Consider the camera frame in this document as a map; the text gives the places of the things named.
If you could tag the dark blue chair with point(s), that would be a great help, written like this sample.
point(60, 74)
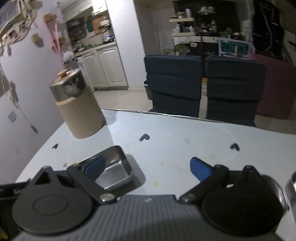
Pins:
point(234, 89)
point(175, 83)

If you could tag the wooden wall decoration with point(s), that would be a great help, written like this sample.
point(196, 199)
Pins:
point(17, 18)

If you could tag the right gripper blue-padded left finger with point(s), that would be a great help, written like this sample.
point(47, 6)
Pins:
point(84, 176)

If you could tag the dark blue chair left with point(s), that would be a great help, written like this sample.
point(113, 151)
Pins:
point(175, 83)

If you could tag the beige canister with steel lid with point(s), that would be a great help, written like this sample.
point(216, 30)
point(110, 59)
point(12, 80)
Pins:
point(77, 103)

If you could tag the black vest on hanger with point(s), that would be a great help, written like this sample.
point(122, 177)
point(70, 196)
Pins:
point(273, 29)

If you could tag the maroon chair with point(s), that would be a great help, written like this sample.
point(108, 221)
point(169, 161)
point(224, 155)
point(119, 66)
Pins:
point(279, 87)

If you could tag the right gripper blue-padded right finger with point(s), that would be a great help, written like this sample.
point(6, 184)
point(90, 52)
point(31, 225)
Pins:
point(211, 179)

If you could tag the dark blue chair right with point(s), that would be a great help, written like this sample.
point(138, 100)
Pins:
point(234, 89)

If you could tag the white kitchen cabinets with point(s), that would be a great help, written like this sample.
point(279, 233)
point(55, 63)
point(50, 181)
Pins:
point(103, 67)

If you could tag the teal POIZON box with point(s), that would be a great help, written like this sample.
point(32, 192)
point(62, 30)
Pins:
point(229, 47)

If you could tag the cluttered storage shelf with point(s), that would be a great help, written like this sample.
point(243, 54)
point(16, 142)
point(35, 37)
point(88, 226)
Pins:
point(200, 25)

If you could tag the rectangular steel tray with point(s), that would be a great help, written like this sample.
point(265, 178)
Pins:
point(291, 193)
point(118, 171)

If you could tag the black trash bin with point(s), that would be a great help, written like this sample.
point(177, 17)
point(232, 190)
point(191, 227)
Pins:
point(147, 90)

